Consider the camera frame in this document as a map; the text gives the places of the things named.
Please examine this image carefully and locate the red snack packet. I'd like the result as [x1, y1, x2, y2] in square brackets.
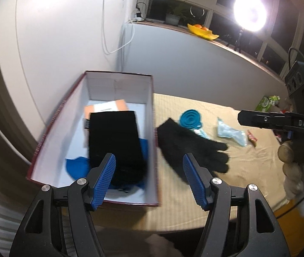
[247, 130, 258, 147]

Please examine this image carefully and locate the cotton balls plastic bag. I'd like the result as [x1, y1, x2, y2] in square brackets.
[217, 118, 248, 147]

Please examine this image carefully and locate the blue towel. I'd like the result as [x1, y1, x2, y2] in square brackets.
[65, 139, 148, 193]

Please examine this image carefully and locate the black cloth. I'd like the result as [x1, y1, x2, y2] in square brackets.
[88, 111, 147, 186]

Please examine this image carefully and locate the black knit glove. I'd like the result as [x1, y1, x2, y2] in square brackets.
[157, 118, 229, 183]

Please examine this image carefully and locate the orange white tissue pack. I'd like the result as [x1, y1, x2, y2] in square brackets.
[83, 99, 129, 129]

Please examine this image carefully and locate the white gloved right hand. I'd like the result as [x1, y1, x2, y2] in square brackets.
[278, 140, 304, 217]

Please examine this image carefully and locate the green white paper bag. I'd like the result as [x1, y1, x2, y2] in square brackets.
[255, 95, 281, 112]

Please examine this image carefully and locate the dark red cardboard box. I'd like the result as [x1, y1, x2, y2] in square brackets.
[27, 71, 160, 206]

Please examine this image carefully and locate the blue collapsible silicone funnel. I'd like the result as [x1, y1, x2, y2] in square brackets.
[179, 109, 202, 129]

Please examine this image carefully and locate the yellow fruit bowl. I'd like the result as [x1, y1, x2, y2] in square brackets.
[187, 24, 219, 41]

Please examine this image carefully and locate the potted plant on sill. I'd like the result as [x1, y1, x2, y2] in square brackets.
[165, 2, 186, 26]

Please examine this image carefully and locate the ring light on tripod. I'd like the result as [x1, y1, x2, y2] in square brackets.
[233, 0, 268, 53]

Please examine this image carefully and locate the white hanging cable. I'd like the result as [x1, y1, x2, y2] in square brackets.
[101, 0, 137, 55]

